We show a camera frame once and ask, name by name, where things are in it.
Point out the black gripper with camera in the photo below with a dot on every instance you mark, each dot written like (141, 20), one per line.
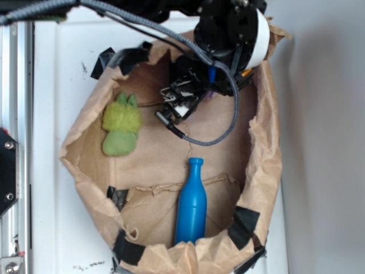
(190, 81)

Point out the aluminium extrusion rail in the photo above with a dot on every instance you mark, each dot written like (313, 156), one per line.
(16, 119)

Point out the brown paper bag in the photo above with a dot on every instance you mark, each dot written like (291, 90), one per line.
(132, 199)

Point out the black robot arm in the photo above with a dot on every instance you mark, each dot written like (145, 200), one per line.
(230, 39)

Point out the blue plastic bottle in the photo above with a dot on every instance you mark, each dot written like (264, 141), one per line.
(192, 206)

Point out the green plush toy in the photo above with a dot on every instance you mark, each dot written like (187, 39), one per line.
(122, 120)

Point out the white plastic bin lid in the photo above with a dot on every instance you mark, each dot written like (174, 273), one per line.
(65, 238)

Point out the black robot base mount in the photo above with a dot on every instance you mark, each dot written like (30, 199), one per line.
(9, 172)

